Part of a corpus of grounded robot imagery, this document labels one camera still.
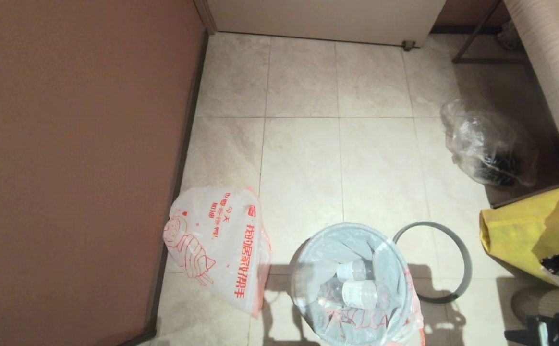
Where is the grey trash can ring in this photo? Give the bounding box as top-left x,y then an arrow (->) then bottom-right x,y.
393,221 -> 472,304

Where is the white red-printed plastic bag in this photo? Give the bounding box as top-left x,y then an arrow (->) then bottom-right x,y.
163,186 -> 271,319
291,222 -> 425,346

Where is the yellow fabric bag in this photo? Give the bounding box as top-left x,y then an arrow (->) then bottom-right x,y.
479,184 -> 559,291

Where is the clear bag with dark contents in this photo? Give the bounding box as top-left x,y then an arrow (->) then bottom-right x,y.
440,99 -> 537,188

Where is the grey round trash bin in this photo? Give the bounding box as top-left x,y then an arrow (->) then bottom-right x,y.
290,235 -> 310,308

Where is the grey ribbed round object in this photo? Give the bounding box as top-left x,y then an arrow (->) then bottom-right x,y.
510,287 -> 559,346

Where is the large clear labelled plastic bottle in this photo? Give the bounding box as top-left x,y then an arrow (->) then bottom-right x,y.
342,281 -> 381,310

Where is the beige striped upholstered seat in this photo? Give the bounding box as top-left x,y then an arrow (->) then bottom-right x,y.
503,0 -> 559,174

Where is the small clear plastic bottle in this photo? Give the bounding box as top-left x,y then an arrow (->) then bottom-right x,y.
336,261 -> 374,282

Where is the small woven basket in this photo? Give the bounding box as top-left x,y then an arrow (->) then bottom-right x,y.
497,22 -> 520,51

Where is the white door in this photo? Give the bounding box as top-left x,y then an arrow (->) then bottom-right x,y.
207,0 -> 447,48

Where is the dark furniture frame bar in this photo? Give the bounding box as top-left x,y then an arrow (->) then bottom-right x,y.
491,175 -> 559,210

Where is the dark metal furniture frame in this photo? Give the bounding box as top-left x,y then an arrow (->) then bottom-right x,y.
451,0 -> 525,65

